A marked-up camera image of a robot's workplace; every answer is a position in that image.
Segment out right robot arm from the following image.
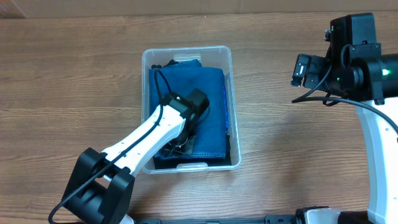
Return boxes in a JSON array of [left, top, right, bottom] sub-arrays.
[[291, 12, 397, 223]]

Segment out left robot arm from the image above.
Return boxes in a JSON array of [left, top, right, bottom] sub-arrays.
[[49, 89, 210, 224]]

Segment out clear plastic storage container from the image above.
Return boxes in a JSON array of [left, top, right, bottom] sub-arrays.
[[142, 45, 241, 174]]

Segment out blue denim cloth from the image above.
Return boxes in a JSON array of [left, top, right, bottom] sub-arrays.
[[149, 60, 228, 161]]

